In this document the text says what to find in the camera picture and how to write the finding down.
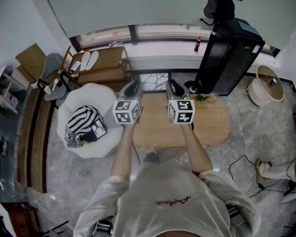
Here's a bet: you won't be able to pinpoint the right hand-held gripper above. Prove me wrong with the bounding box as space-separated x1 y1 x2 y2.
165 79 196 125

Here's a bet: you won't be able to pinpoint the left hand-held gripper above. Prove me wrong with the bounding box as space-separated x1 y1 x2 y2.
112 79 143 124

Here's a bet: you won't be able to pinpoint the person's left forearm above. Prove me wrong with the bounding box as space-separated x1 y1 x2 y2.
111 122 137 180

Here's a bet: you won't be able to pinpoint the person's right forearm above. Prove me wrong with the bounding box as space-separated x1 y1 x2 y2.
179 123 214 177

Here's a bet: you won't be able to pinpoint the green plant leaves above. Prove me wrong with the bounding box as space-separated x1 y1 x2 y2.
194 94 211 104

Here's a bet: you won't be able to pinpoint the oval wooden coffee table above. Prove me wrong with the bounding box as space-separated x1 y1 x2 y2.
132 93 230 148

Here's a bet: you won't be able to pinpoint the clear glass vase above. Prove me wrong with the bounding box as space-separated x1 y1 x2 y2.
208 92 222 103

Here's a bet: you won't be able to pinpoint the branch pattern rug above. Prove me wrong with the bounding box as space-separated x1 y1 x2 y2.
137 72 170 93

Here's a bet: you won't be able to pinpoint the white round armchair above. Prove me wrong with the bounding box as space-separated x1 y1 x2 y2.
56 82 126 159

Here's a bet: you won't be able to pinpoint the wooden shelf rack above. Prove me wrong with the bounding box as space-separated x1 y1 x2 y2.
61 45 132 86

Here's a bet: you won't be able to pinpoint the cola bottle with red cap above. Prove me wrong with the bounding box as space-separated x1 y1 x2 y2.
193 36 202 53

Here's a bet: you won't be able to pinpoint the white plastic bottle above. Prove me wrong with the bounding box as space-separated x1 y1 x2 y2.
68 61 81 75

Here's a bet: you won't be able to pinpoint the black coat rack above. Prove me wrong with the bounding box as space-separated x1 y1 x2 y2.
184 0 246 94

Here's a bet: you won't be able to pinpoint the black glass-door cabinet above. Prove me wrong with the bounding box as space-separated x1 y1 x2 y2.
194 17 266 96

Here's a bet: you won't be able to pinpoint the white round basket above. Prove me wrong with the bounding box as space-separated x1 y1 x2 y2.
244 65 286 107

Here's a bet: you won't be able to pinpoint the person's white t-shirt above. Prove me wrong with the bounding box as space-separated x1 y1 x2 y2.
73 157 262 237

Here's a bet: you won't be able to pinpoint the long wooden bench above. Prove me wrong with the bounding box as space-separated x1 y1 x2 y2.
16 87 53 195

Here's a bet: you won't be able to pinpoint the dark hat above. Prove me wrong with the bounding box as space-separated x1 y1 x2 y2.
203 0 235 22

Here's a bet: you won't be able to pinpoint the brown cardboard box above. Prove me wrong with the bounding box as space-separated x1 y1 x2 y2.
15 42 48 84

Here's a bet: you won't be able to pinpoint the white side desk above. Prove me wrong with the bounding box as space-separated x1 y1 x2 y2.
0 65 19 115

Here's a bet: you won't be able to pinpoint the black cable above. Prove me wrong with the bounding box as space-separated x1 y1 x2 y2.
227 154 296 198

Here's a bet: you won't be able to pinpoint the grey chair with black frame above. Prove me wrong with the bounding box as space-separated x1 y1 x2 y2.
37 52 73 110

